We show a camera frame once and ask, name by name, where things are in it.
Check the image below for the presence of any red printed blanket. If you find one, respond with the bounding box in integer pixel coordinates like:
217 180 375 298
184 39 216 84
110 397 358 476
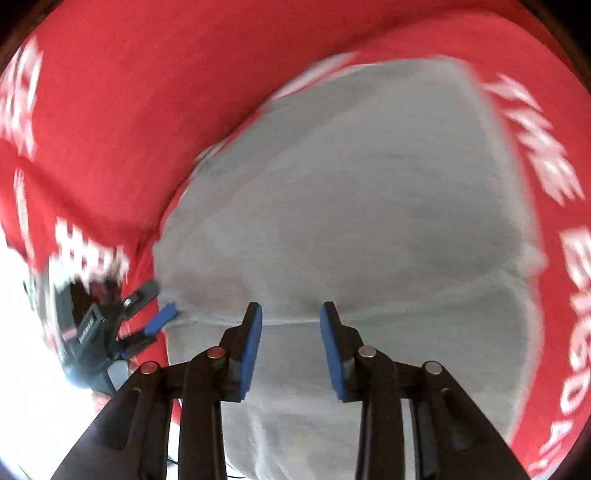
0 0 591 480

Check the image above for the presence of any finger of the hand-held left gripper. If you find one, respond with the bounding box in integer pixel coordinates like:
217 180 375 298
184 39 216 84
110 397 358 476
116 302 179 359
121 280 160 320

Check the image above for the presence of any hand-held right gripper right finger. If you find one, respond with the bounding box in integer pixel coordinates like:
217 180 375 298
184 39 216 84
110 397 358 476
320 301 532 480

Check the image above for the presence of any grey knit garment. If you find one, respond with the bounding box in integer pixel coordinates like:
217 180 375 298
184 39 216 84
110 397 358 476
152 54 548 480

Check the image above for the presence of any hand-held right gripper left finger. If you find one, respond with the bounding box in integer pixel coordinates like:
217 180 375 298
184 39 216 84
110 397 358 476
51 302 263 480

